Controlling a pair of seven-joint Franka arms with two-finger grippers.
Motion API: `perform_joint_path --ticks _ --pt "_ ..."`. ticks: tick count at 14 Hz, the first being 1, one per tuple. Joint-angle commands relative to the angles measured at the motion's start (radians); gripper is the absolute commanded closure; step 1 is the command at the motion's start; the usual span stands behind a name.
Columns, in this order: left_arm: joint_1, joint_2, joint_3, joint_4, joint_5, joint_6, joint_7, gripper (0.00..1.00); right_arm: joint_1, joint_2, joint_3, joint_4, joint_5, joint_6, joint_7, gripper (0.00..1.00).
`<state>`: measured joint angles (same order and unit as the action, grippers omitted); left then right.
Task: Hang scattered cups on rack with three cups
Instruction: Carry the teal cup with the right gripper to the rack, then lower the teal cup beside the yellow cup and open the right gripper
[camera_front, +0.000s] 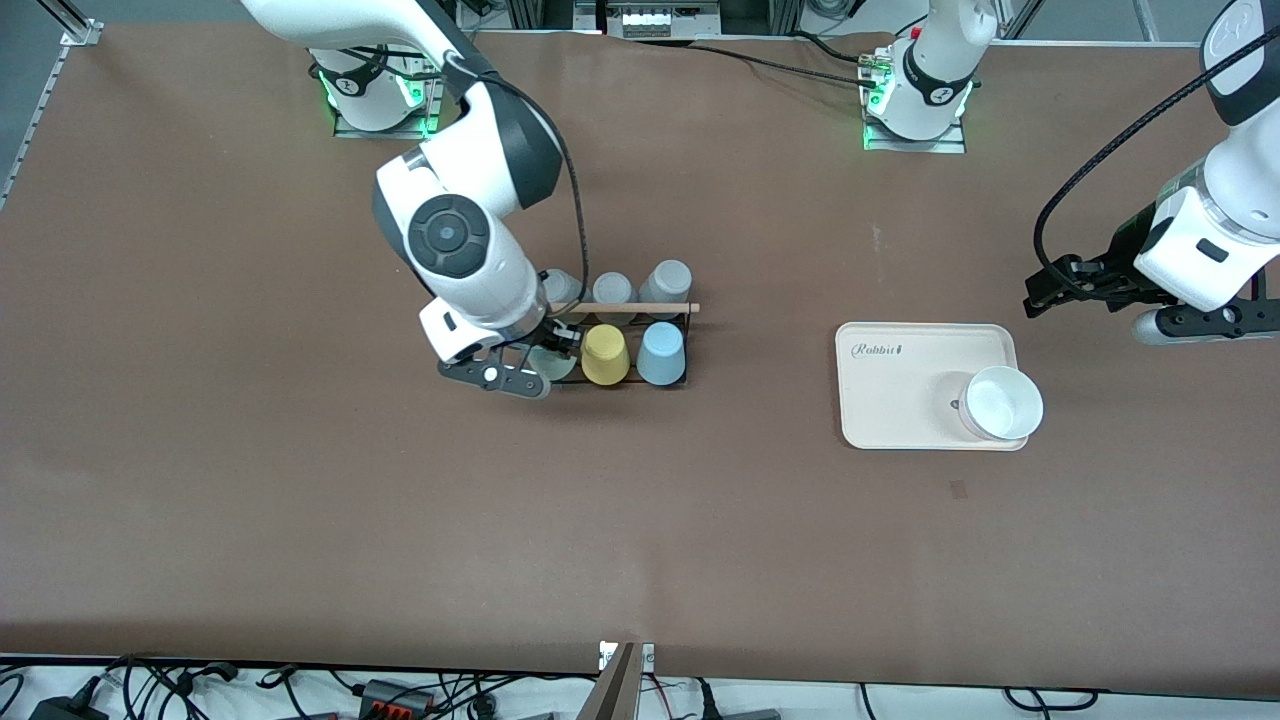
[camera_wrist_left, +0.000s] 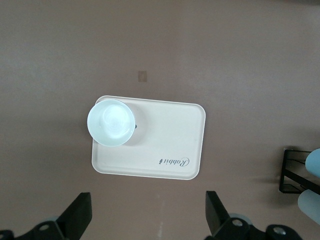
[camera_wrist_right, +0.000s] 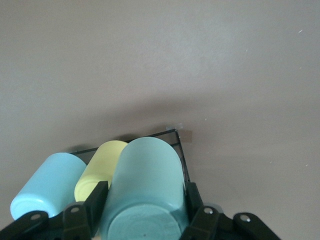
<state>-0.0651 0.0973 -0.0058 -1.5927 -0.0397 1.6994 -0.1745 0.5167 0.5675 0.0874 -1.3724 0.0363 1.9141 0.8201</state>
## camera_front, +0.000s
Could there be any pale green cup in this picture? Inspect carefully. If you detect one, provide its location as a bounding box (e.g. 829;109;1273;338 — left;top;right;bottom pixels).
528;345;579;382

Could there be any light blue cup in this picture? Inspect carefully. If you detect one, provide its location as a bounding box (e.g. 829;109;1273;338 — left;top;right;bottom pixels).
636;321;688;387

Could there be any yellow cup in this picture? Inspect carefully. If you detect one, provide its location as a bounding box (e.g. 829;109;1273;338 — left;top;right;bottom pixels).
581;324;631;387

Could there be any white bowl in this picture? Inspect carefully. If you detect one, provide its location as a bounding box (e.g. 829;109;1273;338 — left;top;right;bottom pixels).
957;365;1045;443

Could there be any blue-grey cup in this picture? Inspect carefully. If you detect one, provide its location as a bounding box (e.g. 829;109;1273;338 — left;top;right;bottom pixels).
640;260;693;321

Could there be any pale pink rabbit print tray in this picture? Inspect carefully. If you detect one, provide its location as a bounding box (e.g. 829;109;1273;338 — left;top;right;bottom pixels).
835;321;1031;453

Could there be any white power strip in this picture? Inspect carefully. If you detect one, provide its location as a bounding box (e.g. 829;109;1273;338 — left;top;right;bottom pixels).
622;8;701;39

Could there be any black box with orange plugs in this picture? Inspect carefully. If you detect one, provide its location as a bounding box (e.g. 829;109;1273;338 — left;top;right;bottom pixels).
358;680;438;720

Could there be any black power adapter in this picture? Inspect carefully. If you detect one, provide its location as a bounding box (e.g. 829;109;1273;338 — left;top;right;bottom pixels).
28;697;109;720

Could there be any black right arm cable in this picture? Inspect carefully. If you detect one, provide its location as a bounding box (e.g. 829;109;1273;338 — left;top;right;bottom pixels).
445;55;591;296

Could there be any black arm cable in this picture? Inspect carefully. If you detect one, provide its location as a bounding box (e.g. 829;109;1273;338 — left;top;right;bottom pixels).
445;55;591;296
1033;25;1280;276

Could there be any black wire cup rack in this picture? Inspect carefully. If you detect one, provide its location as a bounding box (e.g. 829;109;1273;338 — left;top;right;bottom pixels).
545;300;693;391

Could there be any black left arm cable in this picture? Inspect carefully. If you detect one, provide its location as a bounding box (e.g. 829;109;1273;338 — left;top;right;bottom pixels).
1033;25;1280;276

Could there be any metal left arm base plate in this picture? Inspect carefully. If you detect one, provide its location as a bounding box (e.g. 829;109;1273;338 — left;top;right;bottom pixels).
863;45;968;154

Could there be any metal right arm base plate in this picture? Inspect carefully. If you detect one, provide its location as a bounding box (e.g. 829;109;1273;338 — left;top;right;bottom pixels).
333;75;441;139

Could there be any grey-brown camera mount post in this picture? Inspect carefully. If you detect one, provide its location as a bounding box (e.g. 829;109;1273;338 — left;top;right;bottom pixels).
580;643;641;720

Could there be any black table cable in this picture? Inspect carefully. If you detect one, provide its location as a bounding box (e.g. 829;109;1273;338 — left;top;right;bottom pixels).
690;38;881;89

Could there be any aluminium table edge rail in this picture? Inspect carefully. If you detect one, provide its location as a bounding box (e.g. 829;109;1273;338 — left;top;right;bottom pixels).
0;40;73;211

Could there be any aluminium frame post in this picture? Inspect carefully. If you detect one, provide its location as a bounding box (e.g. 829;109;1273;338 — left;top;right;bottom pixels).
40;0;103;47

